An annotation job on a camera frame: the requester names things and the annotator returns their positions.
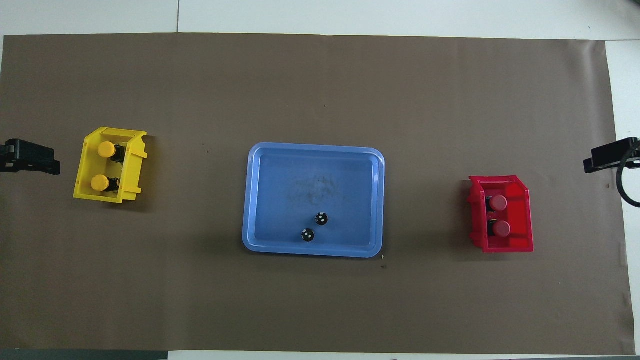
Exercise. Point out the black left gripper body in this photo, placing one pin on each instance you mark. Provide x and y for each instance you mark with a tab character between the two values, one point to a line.
10	155

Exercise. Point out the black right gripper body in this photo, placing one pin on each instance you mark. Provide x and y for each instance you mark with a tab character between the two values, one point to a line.
633	159

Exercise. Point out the yellow push button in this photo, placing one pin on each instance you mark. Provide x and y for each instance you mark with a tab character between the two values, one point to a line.
99	183
106	149

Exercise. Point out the red push button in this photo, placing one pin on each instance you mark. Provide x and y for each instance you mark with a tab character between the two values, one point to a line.
498	202
501	229

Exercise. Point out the blue plastic tray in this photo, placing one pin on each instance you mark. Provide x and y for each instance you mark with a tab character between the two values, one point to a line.
350	175

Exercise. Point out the yellow plastic storage bin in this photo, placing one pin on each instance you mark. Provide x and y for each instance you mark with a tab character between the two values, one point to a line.
131	170

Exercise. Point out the red plastic storage bin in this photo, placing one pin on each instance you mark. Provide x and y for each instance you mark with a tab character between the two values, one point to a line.
520	215

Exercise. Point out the brown paper table mat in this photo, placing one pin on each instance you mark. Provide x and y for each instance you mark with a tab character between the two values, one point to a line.
400	75

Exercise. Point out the black cylindrical capacitor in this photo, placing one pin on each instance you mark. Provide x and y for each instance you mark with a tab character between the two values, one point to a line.
307	235
321	218

